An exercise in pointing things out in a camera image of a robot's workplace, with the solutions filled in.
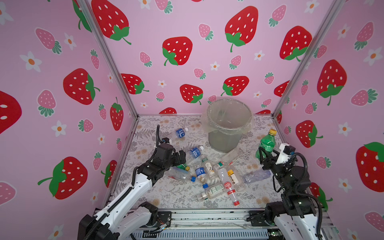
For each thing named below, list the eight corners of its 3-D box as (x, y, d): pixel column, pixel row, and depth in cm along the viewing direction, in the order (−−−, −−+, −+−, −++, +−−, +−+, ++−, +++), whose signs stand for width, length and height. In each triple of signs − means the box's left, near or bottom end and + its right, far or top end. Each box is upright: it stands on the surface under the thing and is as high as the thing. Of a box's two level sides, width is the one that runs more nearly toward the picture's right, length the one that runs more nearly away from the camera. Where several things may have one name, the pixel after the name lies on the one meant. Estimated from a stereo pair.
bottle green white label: (199, 204, 81) (199, 201, 76) (196, 197, 83) (196, 194, 78) (224, 192, 85) (226, 189, 80) (221, 186, 87) (223, 182, 82)
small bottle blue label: (199, 185, 86) (199, 182, 83) (195, 171, 91) (195, 168, 88) (208, 182, 87) (208, 179, 84) (204, 169, 92) (204, 166, 89)
